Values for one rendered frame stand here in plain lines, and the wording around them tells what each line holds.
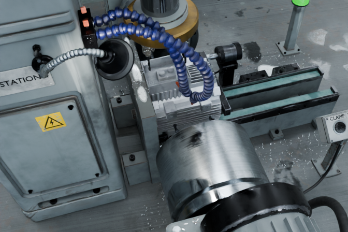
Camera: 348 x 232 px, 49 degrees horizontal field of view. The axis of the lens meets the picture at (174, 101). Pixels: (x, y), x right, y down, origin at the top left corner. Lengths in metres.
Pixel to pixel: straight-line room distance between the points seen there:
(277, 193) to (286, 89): 0.81
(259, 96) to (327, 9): 0.70
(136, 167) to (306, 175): 0.54
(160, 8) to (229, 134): 0.33
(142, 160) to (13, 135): 0.41
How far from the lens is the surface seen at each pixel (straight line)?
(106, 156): 1.01
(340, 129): 1.10
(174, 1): 0.88
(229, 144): 0.90
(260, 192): 0.61
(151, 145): 1.07
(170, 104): 1.07
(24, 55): 0.74
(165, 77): 1.07
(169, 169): 0.92
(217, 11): 1.82
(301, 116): 1.37
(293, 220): 0.63
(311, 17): 1.86
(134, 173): 1.19
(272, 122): 1.33
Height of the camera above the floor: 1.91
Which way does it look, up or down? 51 degrees down
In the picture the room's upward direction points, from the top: 3 degrees counter-clockwise
